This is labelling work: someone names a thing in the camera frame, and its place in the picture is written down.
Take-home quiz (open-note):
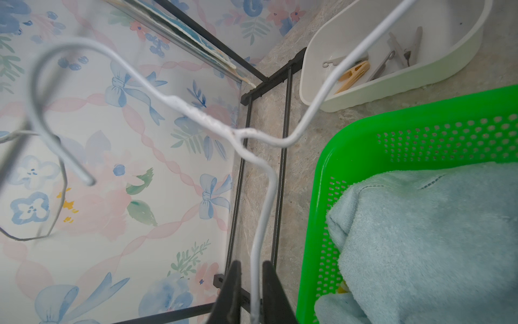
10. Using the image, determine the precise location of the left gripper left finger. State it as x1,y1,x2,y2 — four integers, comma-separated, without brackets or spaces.
206,261,241,324

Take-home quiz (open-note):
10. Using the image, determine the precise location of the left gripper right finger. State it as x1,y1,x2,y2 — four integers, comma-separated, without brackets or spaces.
263,261,299,324

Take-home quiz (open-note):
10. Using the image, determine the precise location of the light green towel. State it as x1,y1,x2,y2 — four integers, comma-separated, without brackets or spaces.
315,163,517,323

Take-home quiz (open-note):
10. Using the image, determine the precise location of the orange clothespin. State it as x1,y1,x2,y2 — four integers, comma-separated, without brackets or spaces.
335,61,370,94

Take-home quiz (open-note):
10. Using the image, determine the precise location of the grey clothespin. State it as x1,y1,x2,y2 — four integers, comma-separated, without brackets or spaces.
322,53,370,69

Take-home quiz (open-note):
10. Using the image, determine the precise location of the white wire hanger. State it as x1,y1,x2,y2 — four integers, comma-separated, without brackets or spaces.
1,154,68,242

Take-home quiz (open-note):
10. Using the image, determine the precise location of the teal patterned towel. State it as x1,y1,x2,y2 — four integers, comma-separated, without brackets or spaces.
108,1,256,89

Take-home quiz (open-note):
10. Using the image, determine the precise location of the black clothes rack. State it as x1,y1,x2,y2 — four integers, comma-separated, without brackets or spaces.
114,1,304,323

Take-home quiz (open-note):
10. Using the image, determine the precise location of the green plastic basket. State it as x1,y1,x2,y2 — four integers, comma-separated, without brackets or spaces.
296,86,517,323

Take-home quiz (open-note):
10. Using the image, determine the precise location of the white plastic bin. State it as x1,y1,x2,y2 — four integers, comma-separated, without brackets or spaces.
299,1,493,112

